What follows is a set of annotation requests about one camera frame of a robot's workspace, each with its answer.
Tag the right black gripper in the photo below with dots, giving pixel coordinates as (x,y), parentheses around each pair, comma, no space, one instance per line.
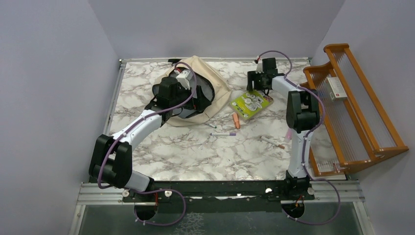
(251,76)

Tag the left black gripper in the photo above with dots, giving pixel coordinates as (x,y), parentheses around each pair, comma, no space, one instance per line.
(199,103)

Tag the cream canvas backpack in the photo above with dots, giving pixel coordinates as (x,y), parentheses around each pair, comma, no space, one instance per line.
(207,94)

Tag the green illustrated book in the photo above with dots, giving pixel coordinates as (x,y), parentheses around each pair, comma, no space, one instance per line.
(250,104)

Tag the orange highlighter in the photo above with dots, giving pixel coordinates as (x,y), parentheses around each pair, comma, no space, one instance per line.
(236,120)

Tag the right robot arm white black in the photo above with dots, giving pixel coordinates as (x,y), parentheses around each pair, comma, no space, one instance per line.
(302,117)

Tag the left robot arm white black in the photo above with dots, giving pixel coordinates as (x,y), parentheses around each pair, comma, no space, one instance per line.
(111,163)

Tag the green capped marker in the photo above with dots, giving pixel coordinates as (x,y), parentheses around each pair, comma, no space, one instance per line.
(210,125)

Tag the purple capped marker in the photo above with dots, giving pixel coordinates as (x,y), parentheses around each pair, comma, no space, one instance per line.
(222,134)

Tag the brown tipped white marker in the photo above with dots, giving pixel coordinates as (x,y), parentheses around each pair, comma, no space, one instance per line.
(272,142)

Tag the pink highlighter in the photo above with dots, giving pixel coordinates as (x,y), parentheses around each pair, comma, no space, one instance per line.
(288,135)

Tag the small white box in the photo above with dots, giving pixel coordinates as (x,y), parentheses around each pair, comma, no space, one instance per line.
(335,88)

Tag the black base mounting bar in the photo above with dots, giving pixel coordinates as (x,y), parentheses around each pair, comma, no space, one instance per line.
(177,197)

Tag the wooden shelf rack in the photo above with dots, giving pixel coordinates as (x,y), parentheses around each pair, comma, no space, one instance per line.
(357,132)

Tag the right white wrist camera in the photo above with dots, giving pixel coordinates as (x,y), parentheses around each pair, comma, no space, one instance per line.
(259,66)

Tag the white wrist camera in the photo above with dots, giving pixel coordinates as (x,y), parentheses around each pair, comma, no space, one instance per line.
(184,78)
(259,66)

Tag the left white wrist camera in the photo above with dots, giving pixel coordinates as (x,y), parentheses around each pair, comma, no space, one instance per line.
(184,78)

